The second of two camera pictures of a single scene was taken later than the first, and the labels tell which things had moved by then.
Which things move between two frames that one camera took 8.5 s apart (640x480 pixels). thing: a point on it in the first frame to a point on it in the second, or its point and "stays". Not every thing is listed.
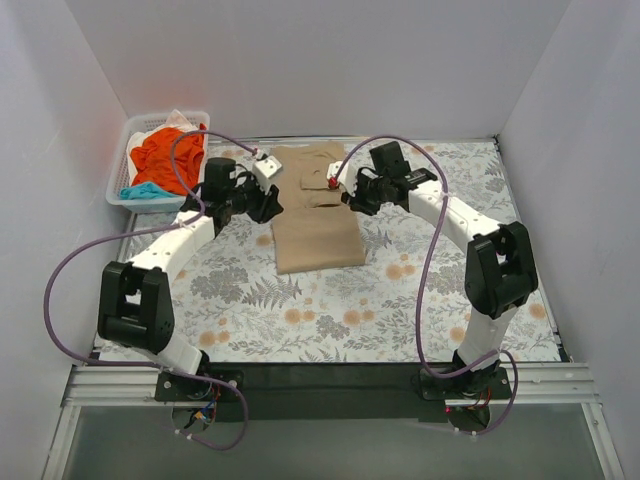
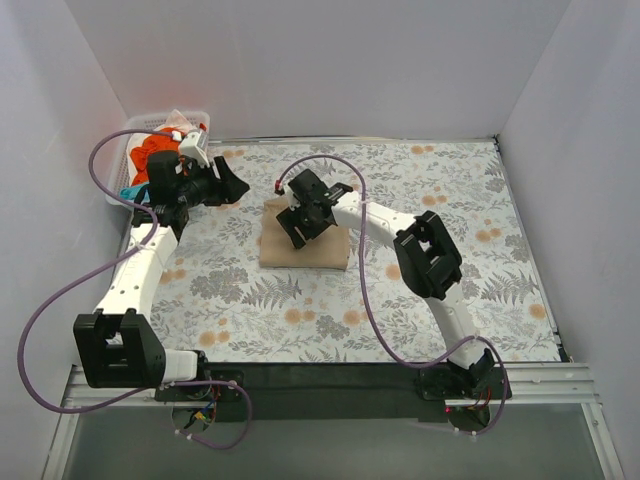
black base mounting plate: [345, 393] stays
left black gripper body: [257, 198] to [218, 181]
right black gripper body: [360, 192] to [304, 216]
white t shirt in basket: [176, 121] stays
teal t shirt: [144, 191] stays
